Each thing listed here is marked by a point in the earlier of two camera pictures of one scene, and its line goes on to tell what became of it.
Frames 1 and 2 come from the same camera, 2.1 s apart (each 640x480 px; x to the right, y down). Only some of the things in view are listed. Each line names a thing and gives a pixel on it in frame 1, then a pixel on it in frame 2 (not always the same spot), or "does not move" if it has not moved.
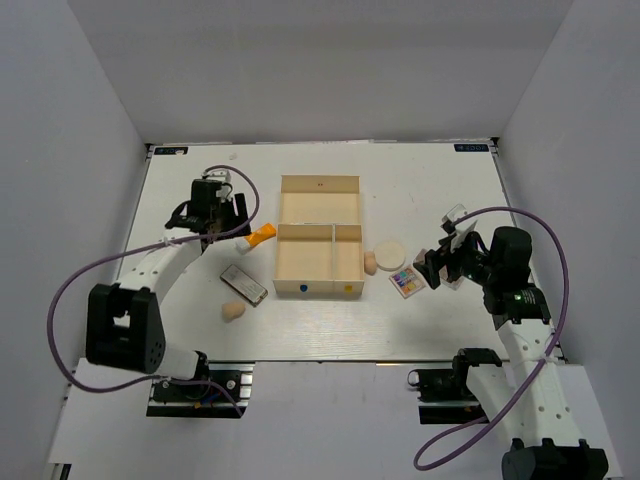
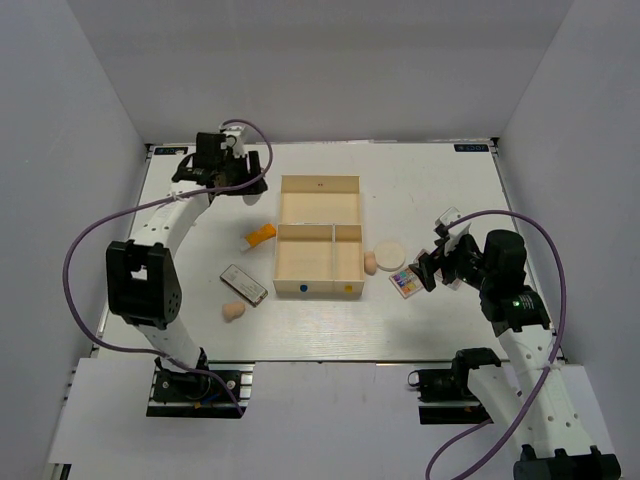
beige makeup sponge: (370, 262) does not move
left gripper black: (241, 208) to (243, 163)
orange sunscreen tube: (266, 231) does not move
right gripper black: (446, 256) does not move
